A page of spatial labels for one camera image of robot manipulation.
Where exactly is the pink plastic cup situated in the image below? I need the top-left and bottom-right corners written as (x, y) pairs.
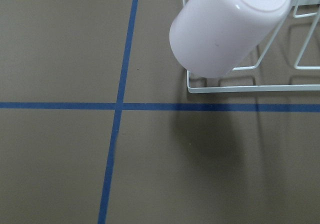
top-left (169, 0), bottom-right (291, 78)

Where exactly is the white wire cup rack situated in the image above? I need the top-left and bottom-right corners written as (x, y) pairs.
top-left (186, 0), bottom-right (320, 94)

